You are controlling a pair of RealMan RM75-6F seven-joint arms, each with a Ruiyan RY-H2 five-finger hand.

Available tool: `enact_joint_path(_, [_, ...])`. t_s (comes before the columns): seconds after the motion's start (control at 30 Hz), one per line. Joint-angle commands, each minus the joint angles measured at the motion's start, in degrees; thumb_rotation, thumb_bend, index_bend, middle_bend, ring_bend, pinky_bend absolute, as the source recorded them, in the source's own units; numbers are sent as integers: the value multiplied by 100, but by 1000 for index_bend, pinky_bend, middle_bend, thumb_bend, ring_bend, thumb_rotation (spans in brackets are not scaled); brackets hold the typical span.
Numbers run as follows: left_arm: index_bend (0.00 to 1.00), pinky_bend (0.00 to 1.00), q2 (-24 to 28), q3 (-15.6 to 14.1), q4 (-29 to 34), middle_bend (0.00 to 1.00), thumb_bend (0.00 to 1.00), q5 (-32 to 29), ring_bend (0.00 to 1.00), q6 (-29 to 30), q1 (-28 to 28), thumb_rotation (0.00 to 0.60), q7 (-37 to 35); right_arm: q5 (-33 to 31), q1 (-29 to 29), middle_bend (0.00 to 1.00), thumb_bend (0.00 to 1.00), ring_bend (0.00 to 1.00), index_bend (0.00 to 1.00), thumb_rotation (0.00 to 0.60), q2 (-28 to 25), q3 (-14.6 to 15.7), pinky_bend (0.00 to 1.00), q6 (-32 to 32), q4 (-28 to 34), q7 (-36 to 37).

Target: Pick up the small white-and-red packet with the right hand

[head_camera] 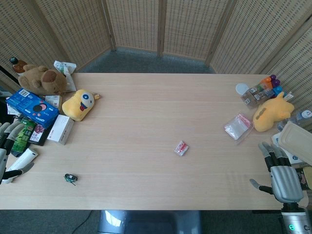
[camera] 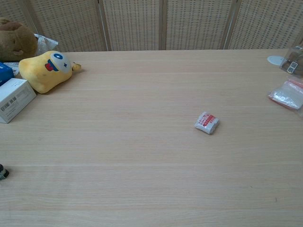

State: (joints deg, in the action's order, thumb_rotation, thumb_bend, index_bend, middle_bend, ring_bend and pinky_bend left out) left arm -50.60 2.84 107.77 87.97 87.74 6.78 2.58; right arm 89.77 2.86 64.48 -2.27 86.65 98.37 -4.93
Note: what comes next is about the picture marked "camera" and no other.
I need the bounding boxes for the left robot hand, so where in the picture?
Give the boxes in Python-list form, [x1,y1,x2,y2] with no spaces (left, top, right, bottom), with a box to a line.
[0,163,9,181]

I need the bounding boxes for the small white red packet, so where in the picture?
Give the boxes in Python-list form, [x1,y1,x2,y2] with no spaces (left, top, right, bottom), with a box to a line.
[194,111,220,136]

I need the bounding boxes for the white cardboard box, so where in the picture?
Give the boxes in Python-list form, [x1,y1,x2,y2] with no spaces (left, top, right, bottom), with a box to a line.
[0,78,37,124]

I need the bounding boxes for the blue box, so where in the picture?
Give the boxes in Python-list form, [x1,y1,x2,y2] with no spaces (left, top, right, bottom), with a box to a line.
[0,61,15,87]

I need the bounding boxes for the yellow plush toy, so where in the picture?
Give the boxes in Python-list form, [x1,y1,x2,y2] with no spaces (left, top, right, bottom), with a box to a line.
[18,50,83,94]

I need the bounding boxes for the white paper under boxes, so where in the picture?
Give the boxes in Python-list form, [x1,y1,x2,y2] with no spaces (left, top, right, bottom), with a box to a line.
[3,62,20,77]

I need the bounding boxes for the brown plush toy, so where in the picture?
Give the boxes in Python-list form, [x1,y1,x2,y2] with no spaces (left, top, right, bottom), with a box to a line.
[0,17,38,62]

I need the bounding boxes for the clear crinkled plastic bag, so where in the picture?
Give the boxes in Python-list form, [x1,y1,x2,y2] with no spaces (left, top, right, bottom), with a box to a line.
[34,33,59,53]

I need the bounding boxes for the folding wicker screen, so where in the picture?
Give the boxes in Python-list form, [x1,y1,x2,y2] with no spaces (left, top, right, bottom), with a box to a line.
[0,0,303,52]

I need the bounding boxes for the white round disc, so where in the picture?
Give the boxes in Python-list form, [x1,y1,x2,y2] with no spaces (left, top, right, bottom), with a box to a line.
[267,55,285,65]

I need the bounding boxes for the red-edged clear zip bags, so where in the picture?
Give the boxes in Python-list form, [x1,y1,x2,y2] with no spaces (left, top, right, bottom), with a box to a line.
[267,79,303,118]

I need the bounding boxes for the clear bag with brown item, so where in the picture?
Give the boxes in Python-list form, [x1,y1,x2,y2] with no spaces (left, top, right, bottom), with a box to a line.
[279,46,303,79]

